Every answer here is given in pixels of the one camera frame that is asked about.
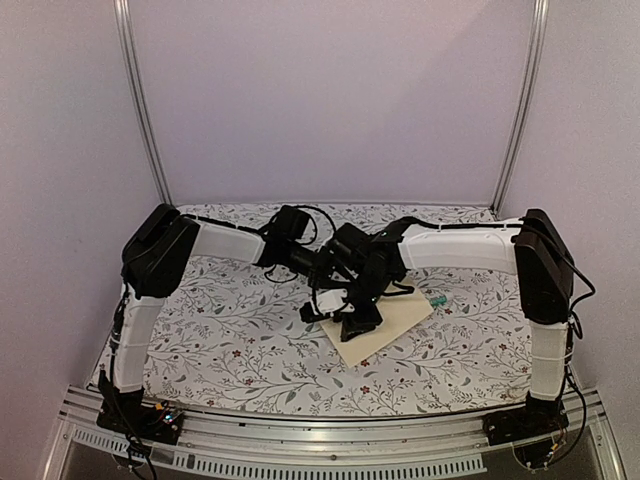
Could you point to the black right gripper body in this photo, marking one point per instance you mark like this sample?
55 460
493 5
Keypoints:
371 285

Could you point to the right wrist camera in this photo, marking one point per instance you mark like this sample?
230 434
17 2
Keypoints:
325 305

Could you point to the floral patterned table mat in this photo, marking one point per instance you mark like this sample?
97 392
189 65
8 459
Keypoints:
230 339

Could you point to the left aluminium frame post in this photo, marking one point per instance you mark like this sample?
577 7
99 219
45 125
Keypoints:
125 30

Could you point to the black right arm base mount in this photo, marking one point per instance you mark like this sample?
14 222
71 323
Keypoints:
541 423

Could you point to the green white glue stick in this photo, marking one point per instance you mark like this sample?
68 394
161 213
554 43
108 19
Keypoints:
438 301

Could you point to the front aluminium rail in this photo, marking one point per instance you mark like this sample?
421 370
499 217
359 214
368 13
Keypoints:
218 444

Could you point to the aluminium frame post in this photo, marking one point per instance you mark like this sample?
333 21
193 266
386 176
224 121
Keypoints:
125 30
525 98

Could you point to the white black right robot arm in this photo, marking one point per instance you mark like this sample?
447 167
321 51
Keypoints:
490 306

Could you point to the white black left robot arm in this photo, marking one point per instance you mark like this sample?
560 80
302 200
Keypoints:
154 261

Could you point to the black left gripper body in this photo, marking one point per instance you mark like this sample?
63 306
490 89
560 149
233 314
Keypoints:
304 264

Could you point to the cream paper envelope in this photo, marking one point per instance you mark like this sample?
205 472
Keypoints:
399 314

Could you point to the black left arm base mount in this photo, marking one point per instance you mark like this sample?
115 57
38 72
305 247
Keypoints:
127 414

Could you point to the right aluminium frame post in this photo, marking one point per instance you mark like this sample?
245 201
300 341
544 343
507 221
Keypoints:
525 98

